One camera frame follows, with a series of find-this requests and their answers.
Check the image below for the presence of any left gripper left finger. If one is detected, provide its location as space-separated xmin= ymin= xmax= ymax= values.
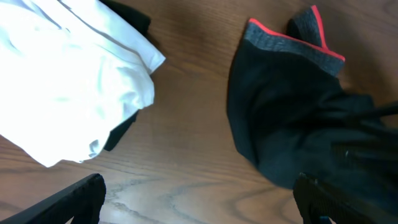
xmin=1 ymin=174 xmax=106 ymax=224

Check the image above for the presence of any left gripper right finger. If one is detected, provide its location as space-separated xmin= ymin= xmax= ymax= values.
xmin=293 ymin=173 xmax=397 ymax=224

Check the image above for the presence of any black leggings red waistband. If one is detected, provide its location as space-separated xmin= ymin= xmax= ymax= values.
xmin=227 ymin=6 xmax=397 ymax=216

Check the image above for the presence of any white folded garment left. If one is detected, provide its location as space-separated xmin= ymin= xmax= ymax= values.
xmin=1 ymin=0 xmax=165 ymax=167

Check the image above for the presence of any black garment under white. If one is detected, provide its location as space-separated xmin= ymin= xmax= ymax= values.
xmin=100 ymin=0 xmax=151 ymax=151

